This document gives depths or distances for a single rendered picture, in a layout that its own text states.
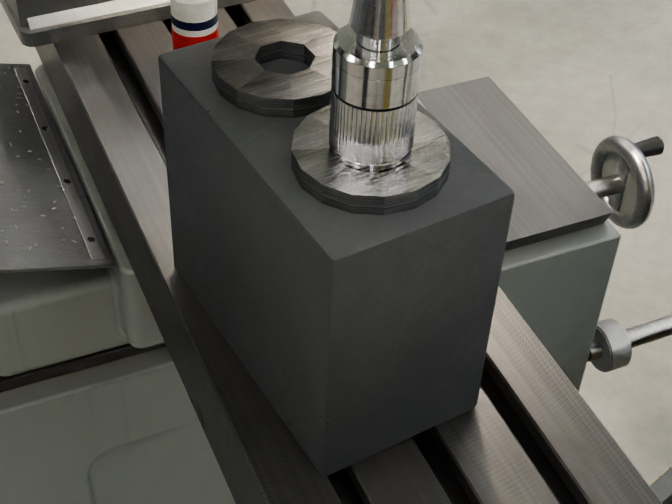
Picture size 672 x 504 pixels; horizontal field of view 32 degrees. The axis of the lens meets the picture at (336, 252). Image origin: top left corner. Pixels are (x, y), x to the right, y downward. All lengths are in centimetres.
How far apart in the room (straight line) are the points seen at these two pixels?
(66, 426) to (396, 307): 54
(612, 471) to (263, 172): 30
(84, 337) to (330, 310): 47
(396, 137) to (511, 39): 229
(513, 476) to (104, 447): 52
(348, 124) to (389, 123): 2
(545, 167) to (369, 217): 70
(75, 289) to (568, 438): 46
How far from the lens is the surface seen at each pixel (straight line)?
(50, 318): 104
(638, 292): 228
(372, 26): 60
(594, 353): 142
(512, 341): 83
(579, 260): 128
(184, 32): 103
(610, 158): 149
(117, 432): 116
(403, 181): 63
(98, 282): 103
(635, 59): 292
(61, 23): 113
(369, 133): 62
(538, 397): 80
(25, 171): 108
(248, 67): 72
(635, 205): 145
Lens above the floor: 153
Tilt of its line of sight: 43 degrees down
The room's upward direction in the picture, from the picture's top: 3 degrees clockwise
